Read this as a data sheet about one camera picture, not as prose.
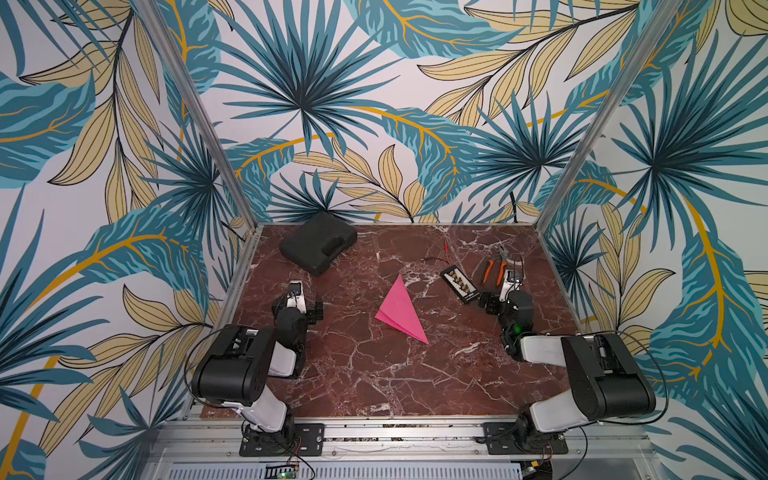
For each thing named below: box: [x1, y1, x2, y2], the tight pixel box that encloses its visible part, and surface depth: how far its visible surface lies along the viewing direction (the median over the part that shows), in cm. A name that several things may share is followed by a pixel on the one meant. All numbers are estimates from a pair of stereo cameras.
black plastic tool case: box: [279, 211, 358, 277], surface depth 109 cm
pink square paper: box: [374, 274, 429, 345], surface depth 97 cm
